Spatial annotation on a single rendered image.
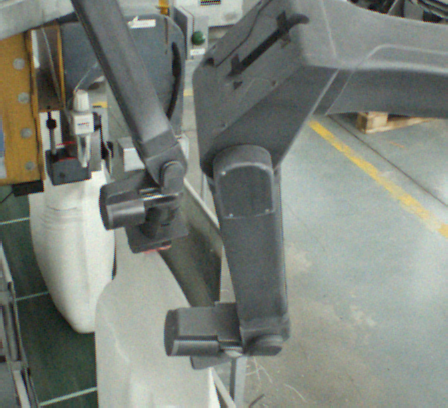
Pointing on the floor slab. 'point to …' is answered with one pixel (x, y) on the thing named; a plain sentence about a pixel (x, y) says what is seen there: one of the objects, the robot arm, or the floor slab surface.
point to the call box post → (237, 380)
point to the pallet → (367, 123)
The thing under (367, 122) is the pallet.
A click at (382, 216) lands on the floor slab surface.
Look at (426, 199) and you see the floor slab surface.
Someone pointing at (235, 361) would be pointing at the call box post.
